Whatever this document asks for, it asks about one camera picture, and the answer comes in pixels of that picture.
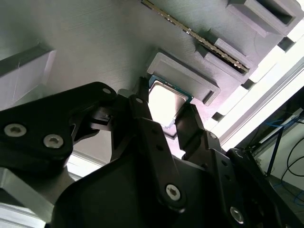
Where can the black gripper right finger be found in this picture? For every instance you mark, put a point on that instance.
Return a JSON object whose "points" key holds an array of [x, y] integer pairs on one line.
{"points": [[190, 128]]}

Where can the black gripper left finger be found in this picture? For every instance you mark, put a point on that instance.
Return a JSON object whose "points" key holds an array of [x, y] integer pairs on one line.
{"points": [[35, 128]]}

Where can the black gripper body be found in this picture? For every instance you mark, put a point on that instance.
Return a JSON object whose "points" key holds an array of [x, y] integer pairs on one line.
{"points": [[107, 197]]}

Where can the silver CPU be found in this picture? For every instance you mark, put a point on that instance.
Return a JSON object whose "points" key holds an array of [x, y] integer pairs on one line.
{"points": [[166, 104]]}

